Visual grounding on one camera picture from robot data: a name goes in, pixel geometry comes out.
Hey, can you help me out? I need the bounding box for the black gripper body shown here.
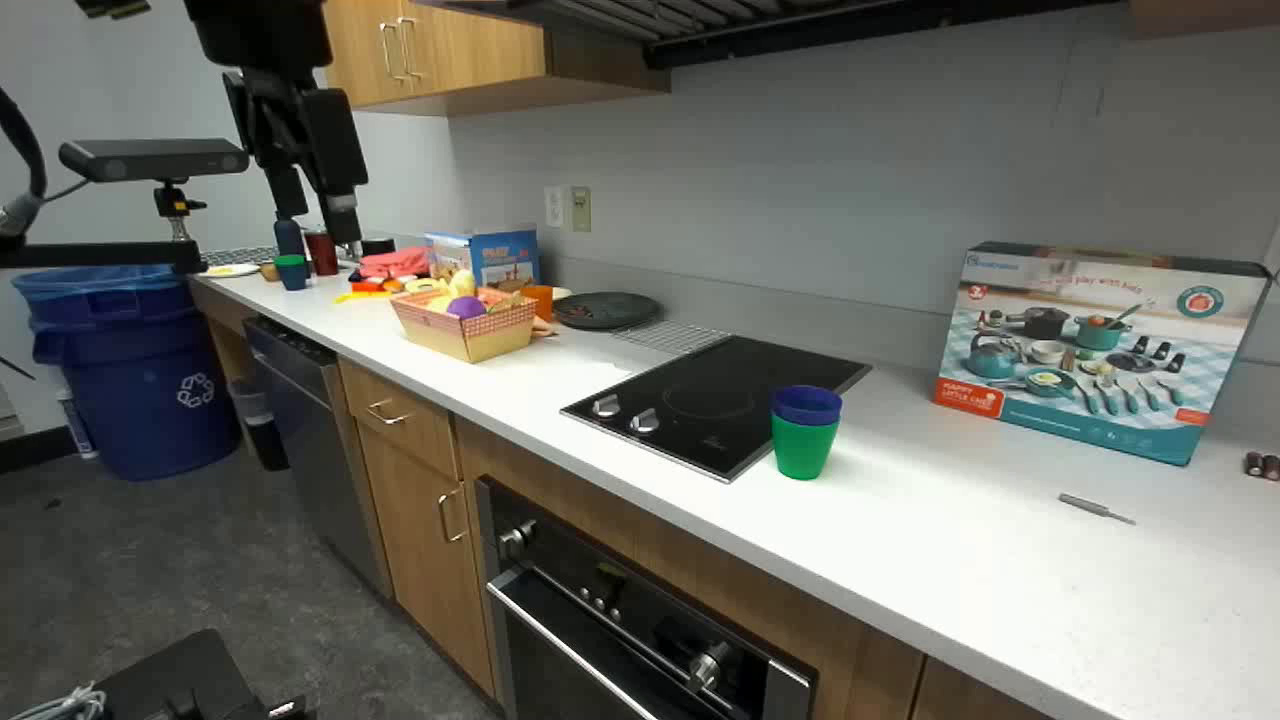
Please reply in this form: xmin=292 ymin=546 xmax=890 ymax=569
xmin=180 ymin=0 xmax=335 ymax=76

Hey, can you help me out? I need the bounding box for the blue plastic cup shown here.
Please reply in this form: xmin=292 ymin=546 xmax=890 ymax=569
xmin=768 ymin=379 xmax=849 ymax=434

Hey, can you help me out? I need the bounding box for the green plastic cup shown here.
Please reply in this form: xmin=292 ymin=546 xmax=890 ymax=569
xmin=768 ymin=405 xmax=846 ymax=486

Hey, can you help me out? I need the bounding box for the dark red cup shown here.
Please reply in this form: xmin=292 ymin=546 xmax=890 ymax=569
xmin=303 ymin=230 xmax=340 ymax=279

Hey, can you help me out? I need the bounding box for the orange cup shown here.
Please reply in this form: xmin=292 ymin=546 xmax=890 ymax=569
xmin=517 ymin=279 xmax=562 ymax=323

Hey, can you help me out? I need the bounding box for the dark blue bottle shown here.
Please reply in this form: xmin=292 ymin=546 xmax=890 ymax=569
xmin=271 ymin=214 xmax=307 ymax=265

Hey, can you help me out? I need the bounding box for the red toy item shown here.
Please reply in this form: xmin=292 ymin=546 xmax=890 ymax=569
xmin=354 ymin=246 xmax=434 ymax=289

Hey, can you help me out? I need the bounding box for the wooden upper cabinet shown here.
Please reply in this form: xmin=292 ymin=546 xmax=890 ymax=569
xmin=315 ymin=0 xmax=673 ymax=116

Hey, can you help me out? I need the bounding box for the blue cardboard box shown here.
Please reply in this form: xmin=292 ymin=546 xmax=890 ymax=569
xmin=423 ymin=230 xmax=545 ymax=294

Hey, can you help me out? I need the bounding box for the wooden toy basket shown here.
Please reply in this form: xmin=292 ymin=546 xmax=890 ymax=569
xmin=389 ymin=283 xmax=541 ymax=367

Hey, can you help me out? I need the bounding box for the wooden drawer front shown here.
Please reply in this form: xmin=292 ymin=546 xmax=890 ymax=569
xmin=335 ymin=358 xmax=464 ymax=486

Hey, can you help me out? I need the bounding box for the blue recycling bin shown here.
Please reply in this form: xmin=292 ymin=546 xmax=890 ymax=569
xmin=12 ymin=261 xmax=247 ymax=486

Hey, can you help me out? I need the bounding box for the stainless steel dishwasher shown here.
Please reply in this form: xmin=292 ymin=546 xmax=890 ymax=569
xmin=241 ymin=315 xmax=394 ymax=599

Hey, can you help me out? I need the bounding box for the wooden lower cabinet door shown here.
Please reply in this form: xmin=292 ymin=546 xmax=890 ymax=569
xmin=356 ymin=424 xmax=504 ymax=700

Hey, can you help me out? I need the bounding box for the black glass cooktop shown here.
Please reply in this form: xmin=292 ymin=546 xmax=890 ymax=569
xmin=562 ymin=333 xmax=874 ymax=486

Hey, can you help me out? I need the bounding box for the dark range hood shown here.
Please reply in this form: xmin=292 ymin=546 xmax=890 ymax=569
xmin=437 ymin=0 xmax=1124 ymax=72

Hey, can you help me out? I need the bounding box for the black built-in oven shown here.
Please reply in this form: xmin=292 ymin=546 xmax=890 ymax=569
xmin=478 ymin=476 xmax=818 ymax=720

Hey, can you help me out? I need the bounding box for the black platform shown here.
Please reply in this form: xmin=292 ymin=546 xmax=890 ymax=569
xmin=91 ymin=629 xmax=271 ymax=720

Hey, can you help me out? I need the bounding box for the toy cookware set box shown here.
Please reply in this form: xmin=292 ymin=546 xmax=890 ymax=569
xmin=930 ymin=241 xmax=1277 ymax=474

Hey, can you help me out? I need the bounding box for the black camera on stand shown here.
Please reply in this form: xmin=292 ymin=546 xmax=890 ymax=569
xmin=57 ymin=138 xmax=252 ymax=246

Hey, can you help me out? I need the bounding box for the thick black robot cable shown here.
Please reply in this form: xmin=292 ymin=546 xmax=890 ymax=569
xmin=0 ymin=84 xmax=52 ymax=246

